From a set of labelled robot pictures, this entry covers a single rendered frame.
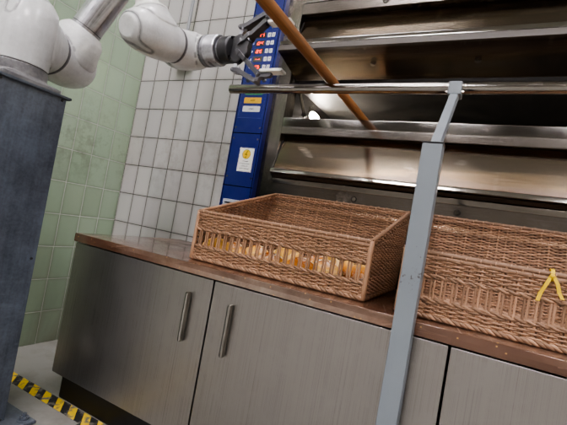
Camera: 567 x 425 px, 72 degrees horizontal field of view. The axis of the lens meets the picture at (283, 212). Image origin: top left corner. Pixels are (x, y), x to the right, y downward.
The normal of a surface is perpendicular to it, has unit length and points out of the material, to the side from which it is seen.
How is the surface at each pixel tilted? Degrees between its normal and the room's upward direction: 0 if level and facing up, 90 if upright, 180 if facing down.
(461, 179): 70
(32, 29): 88
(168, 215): 90
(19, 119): 90
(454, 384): 90
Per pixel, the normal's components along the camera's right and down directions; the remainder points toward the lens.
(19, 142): 0.88, 0.14
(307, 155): -0.36, -0.43
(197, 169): -0.45, -0.11
